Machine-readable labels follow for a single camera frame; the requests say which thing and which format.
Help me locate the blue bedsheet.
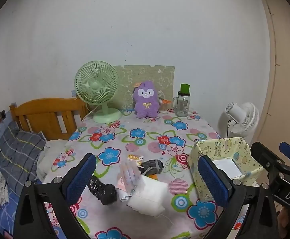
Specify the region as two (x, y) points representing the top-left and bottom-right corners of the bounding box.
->
(0, 179), (39, 239)

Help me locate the purple plush toy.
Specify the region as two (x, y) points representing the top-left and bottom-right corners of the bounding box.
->
(132, 80), (160, 119)

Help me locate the white tissue pack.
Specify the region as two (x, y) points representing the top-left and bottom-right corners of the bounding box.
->
(126, 175), (168, 217)

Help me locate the white fan cable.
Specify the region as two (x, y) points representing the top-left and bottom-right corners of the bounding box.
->
(81, 105), (98, 123)

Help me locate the green desk fan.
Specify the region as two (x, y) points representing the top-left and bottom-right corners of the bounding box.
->
(74, 60), (122, 123)

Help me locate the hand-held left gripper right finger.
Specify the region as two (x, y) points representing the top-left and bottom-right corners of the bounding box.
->
(197, 154), (278, 239)

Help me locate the green cardboard panel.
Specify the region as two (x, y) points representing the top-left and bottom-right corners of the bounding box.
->
(113, 65), (175, 110)

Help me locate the floral tablecloth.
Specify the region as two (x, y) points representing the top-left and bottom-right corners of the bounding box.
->
(42, 108), (257, 239)

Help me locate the black plastic bag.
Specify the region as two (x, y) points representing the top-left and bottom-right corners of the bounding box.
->
(89, 175), (118, 206)

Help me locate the white electric fan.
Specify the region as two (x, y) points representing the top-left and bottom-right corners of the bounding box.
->
(218, 102), (260, 140)

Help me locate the grey plaid pillow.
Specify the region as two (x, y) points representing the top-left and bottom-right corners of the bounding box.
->
(0, 121), (47, 192)

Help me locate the white pack in box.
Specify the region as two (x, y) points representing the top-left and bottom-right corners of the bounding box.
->
(211, 158), (242, 178)

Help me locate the glass mug with green lid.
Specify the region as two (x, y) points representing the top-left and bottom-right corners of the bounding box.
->
(172, 84), (191, 117)

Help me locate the cotton swab jar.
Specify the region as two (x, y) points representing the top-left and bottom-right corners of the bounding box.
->
(159, 97), (172, 113)

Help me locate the beige door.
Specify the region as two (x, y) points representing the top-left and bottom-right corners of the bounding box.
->
(260, 0), (290, 152)

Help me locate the clear plastic bag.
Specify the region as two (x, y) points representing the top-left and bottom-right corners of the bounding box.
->
(119, 162), (145, 197)

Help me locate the wooden bed headboard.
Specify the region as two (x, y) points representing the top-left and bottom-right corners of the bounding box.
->
(10, 98), (89, 141)

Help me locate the yellow patterned paper box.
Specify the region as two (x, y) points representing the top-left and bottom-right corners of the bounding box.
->
(188, 137), (265, 202)

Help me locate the pink white small packet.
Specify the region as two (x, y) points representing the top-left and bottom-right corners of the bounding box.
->
(116, 177), (133, 202)

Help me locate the yellow cartoon tissue pack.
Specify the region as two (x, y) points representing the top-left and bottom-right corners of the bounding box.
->
(127, 154), (145, 167)

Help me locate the white bedding cloth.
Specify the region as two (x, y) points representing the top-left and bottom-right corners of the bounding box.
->
(37, 139), (69, 180)

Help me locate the grey drawstring pouch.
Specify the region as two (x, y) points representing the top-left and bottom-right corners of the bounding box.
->
(139, 159), (164, 176)

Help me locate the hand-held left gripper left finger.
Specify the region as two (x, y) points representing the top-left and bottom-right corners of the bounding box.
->
(14, 153), (97, 239)

